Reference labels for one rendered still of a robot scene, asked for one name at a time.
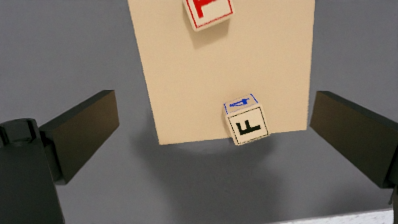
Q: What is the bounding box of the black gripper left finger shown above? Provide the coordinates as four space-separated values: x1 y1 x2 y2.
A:
0 90 119 224

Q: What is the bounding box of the beige letter block with red t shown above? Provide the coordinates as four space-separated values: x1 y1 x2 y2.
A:
182 0 236 32

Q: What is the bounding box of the cream letter block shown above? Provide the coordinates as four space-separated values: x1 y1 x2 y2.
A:
223 94 271 146

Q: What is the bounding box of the beige mat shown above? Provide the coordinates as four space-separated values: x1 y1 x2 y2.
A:
128 0 315 145

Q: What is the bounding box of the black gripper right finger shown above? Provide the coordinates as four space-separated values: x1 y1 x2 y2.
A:
310 91 398 224

